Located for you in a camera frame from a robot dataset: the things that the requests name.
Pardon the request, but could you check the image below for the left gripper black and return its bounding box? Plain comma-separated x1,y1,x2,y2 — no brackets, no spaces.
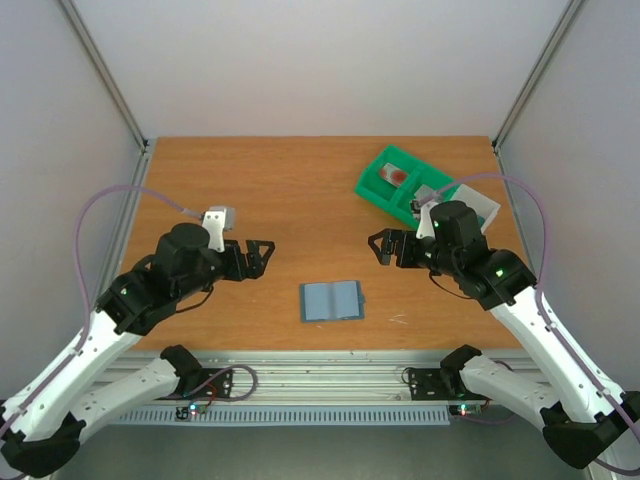
176,238,276,301

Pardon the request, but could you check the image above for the grey card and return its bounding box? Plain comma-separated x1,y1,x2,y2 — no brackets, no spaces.
414,184,440,202

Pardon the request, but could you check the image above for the red circle card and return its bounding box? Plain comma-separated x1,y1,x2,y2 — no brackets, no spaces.
378,163,409,188

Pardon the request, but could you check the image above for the teal card holder wallet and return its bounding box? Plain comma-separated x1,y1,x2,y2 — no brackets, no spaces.
299,280,365,323

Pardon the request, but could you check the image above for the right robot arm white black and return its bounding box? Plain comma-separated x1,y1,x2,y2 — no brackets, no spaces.
368,201,639,469

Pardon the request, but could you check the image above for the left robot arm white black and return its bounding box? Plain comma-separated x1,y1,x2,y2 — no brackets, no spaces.
1,223,275,478

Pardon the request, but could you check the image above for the green plastic bin far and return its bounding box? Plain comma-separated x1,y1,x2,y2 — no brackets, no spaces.
354,145,424,212

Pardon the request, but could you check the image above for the green plastic bin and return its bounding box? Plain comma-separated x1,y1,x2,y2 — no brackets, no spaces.
354,145,424,212
391,167,453,229

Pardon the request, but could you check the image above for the green plastic bin middle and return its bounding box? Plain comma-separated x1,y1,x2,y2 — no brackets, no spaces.
391,167,453,229

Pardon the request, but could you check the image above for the white plastic bin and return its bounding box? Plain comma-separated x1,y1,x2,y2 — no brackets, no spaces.
451,184,501,233

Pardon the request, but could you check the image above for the left small circuit board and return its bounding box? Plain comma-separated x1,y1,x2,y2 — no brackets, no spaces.
174,404,208,422

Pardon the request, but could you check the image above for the small circuit board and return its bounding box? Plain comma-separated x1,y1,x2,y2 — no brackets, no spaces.
449,403,489,417
174,404,208,422

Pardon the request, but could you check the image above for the right small circuit board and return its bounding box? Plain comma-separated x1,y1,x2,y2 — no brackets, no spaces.
449,403,489,417

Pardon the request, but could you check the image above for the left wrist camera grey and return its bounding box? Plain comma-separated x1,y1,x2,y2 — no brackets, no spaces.
201,206,235,253

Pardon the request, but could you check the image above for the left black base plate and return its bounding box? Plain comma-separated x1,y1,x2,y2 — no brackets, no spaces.
167,368,233,401

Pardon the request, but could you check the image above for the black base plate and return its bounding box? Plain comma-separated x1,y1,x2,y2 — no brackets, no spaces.
167,368,233,401
401,367,487,403

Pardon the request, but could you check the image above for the aluminium rail base frame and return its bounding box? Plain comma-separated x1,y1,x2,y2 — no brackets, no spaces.
80,137,547,426

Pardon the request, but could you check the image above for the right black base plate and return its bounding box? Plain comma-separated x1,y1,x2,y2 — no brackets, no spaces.
401,367,487,403

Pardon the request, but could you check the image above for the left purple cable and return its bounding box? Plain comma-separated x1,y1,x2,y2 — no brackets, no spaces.
0,184,206,480

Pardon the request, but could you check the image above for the right aluminium corner post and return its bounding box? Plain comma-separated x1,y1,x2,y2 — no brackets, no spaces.
492,0,587,155

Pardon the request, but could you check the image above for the aluminium corner post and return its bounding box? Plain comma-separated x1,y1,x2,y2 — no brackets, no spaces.
492,0,587,155
55,0,148,153

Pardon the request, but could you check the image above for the left aluminium corner post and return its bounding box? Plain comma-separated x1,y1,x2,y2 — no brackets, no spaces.
55,0,148,153

